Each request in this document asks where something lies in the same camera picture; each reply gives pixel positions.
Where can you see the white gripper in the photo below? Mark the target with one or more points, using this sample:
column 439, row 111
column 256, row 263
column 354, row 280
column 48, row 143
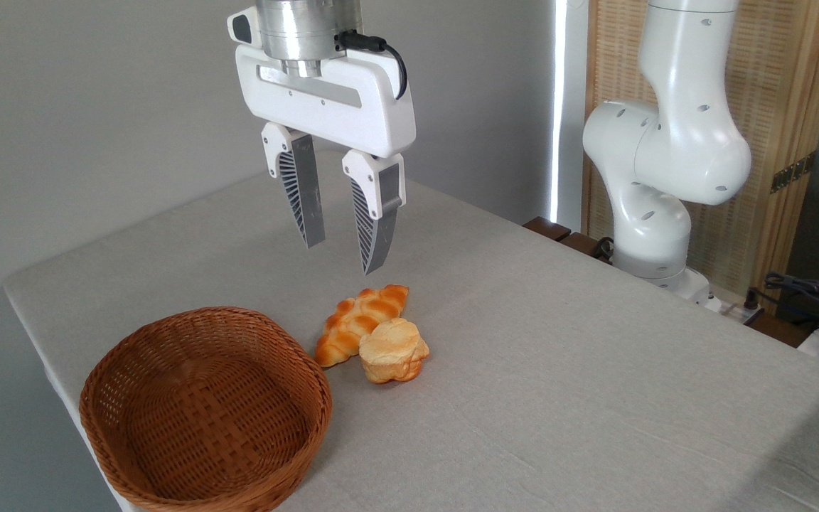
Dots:
column 374, row 107

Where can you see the pale round bread roll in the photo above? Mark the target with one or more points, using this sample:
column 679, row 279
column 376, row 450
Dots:
column 392, row 348

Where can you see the orange braided bread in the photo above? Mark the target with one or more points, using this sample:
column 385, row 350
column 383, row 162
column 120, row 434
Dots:
column 352, row 320

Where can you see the brown wicker basket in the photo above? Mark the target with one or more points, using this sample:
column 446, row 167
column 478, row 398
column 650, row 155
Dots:
column 203, row 412

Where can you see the dark brown wooden block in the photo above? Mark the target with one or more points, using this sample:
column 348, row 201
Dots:
column 580, row 243
column 546, row 227

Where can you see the grey tablecloth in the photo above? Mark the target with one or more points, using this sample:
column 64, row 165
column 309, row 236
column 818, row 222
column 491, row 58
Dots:
column 559, row 398

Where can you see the white power strip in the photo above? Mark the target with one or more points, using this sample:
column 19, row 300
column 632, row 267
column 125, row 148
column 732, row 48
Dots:
column 733, row 309

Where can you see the wooden folding screen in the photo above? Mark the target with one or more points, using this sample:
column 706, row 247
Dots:
column 772, row 85

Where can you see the brass screen hinge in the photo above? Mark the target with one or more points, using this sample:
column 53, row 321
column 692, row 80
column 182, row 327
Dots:
column 793, row 172

